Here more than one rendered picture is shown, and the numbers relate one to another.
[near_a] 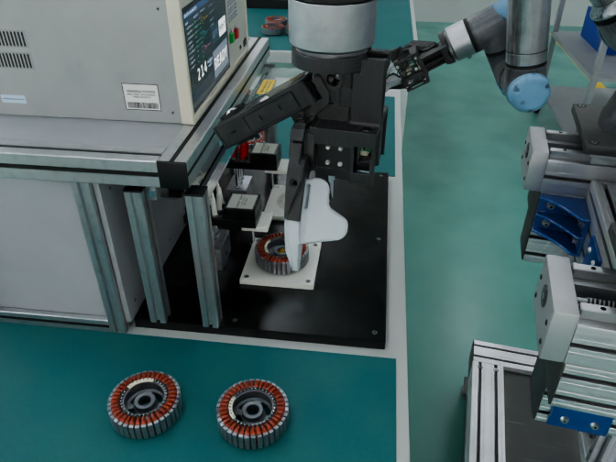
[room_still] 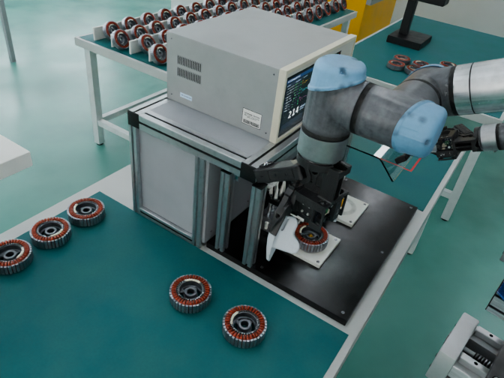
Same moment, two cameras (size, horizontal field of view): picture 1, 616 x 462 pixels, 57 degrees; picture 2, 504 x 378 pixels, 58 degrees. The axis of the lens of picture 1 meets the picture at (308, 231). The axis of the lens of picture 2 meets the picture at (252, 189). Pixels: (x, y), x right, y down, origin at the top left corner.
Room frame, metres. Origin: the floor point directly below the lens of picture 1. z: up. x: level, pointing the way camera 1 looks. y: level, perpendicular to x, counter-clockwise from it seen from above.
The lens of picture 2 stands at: (-0.12, -0.17, 1.72)
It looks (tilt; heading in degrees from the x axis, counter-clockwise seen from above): 36 degrees down; 22
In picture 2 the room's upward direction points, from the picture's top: 7 degrees clockwise
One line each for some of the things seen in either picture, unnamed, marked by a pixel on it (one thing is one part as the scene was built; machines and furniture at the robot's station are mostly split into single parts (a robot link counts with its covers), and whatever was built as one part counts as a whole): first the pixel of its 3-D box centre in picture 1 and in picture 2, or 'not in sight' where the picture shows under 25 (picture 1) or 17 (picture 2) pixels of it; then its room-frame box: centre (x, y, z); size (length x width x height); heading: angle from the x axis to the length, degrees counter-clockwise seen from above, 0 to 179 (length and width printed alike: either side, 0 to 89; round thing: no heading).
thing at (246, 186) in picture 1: (240, 192); not in sight; (1.21, 0.17, 0.80); 0.08 x 0.05 x 0.06; 173
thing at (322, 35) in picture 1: (333, 22); (323, 142); (0.50, -0.02, 1.37); 0.08 x 0.08 x 0.05
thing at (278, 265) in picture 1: (281, 252); (310, 236); (0.95, 0.05, 0.80); 0.11 x 0.11 x 0.04
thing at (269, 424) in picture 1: (253, 412); (244, 325); (0.57, 0.09, 0.77); 0.11 x 0.11 x 0.04
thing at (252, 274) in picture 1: (281, 262); (308, 242); (0.95, 0.05, 0.78); 0.15 x 0.15 x 0.01; 83
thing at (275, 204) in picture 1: (298, 203); (340, 206); (1.19, 0.02, 0.78); 0.15 x 0.15 x 0.01; 83
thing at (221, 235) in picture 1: (214, 248); (271, 217); (0.96, 0.20, 0.80); 0.08 x 0.05 x 0.06; 173
